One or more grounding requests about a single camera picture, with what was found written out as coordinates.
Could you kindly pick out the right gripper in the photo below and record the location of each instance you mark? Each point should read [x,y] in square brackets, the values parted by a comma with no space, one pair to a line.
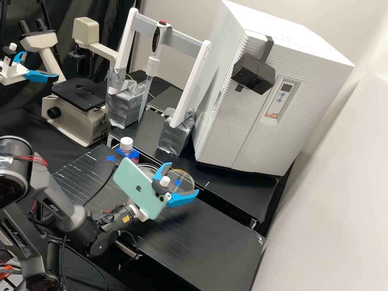
[140,213]

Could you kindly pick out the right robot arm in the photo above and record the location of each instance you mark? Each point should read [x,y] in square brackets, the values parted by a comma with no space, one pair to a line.
[75,225]

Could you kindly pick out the pipette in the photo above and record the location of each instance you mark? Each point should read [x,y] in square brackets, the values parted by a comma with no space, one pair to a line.
[153,68]

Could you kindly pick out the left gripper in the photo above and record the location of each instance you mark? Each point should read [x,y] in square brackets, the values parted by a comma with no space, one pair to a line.
[12,74]

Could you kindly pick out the small bottle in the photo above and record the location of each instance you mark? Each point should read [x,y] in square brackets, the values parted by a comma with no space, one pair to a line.
[126,147]

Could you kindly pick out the incubator door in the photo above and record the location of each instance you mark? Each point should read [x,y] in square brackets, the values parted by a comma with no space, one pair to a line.
[236,121]

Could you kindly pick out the blue bottle holder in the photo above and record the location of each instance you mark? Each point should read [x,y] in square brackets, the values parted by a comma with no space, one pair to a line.
[133,156]

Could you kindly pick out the right wrist camera phone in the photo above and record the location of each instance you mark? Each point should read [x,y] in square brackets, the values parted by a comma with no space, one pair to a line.
[136,186]

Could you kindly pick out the black platform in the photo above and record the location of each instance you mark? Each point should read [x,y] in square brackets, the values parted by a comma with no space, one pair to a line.
[165,97]
[148,133]
[236,194]
[188,242]

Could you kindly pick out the petri dish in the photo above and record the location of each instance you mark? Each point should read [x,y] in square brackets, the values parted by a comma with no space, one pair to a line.
[183,179]
[147,170]

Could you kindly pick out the white incubator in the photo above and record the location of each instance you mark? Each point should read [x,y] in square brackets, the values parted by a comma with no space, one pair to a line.
[303,39]

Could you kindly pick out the white pipette stand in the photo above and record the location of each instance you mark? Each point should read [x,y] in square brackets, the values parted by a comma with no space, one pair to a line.
[188,100]

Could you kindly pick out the cream microscope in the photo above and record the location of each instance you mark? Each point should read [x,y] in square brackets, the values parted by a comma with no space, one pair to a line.
[75,118]

